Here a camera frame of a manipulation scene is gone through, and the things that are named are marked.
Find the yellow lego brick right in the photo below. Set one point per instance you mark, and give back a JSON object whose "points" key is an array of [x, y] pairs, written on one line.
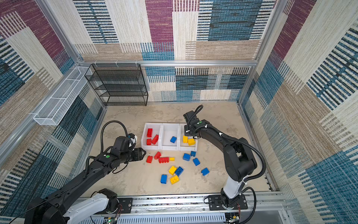
{"points": [[191, 142]]}

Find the yellow large lego brick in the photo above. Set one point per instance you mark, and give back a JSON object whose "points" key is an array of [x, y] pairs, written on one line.
{"points": [[185, 139]]}

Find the long red lego brick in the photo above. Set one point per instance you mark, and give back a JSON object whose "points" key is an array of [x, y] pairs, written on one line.
{"points": [[149, 133]]}

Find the aluminium mounting rail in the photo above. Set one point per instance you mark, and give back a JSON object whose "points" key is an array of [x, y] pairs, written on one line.
{"points": [[263, 208]]}

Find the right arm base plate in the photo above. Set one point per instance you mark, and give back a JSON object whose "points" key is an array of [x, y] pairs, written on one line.
{"points": [[221, 202]]}

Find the black wire mesh shelf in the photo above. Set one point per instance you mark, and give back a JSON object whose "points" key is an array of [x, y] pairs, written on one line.
{"points": [[118, 84]]}

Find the blue lego brick bottom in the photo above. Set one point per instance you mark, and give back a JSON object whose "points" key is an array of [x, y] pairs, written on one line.
{"points": [[179, 171]]}

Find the white right plastic bin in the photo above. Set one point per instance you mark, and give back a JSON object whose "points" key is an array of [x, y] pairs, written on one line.
{"points": [[187, 143]]}

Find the blue lego brick far right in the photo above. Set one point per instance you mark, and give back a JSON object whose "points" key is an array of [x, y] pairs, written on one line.
{"points": [[205, 171]]}

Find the yellow lego brick bottom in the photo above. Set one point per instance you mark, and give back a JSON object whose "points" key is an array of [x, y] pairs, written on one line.
{"points": [[172, 170]]}

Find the blue lego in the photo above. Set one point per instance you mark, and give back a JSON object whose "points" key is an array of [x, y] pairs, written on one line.
{"points": [[173, 139]]}

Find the long red lego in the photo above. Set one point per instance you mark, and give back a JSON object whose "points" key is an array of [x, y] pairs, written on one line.
{"points": [[164, 160]]}

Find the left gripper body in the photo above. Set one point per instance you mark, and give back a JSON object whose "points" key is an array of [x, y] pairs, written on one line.
{"points": [[131, 155]]}

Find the white wire wall basket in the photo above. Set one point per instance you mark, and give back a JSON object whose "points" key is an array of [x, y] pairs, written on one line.
{"points": [[54, 110]]}

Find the white middle plastic bin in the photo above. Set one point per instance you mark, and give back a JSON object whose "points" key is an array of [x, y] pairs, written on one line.
{"points": [[169, 130]]}

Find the blue lego brick middle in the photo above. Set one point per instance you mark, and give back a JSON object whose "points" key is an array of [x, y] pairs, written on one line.
{"points": [[196, 162]]}

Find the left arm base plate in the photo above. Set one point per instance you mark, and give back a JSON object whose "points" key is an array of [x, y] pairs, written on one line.
{"points": [[124, 205]]}

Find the red sloped lego brick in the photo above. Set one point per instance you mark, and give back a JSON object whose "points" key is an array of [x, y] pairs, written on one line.
{"points": [[155, 139]]}

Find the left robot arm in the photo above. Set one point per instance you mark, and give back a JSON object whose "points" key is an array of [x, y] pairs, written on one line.
{"points": [[61, 207]]}

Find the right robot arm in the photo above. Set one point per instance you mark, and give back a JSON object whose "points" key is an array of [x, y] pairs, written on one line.
{"points": [[238, 157]]}

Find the blue lego brick open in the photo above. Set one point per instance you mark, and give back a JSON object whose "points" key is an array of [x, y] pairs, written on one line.
{"points": [[186, 157]]}

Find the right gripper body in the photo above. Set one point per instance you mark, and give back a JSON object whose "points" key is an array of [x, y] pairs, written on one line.
{"points": [[188, 131]]}

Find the red curved lego brick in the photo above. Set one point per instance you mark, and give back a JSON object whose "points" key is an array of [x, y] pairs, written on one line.
{"points": [[157, 156]]}

